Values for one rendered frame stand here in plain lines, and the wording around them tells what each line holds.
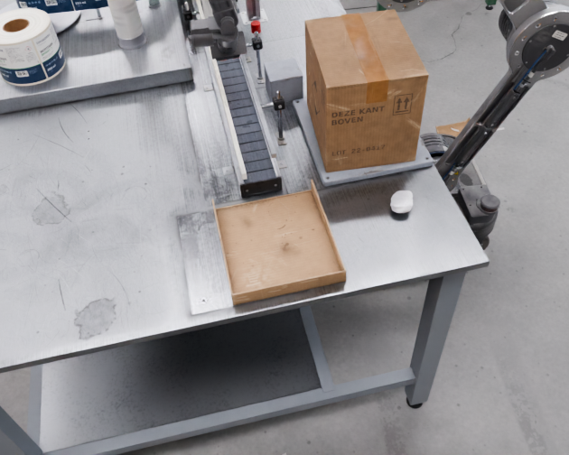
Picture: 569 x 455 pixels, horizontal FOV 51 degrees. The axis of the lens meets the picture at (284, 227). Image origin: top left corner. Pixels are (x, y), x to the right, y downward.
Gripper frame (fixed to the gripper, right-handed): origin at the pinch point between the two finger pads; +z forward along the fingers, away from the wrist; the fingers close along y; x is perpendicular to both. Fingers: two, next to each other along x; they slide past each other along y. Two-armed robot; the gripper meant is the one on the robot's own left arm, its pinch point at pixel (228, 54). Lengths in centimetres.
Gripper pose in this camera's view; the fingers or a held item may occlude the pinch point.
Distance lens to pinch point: 187.9
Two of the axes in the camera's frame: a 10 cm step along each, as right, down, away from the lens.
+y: -9.8, 1.9, -1.0
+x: 1.9, 9.8, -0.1
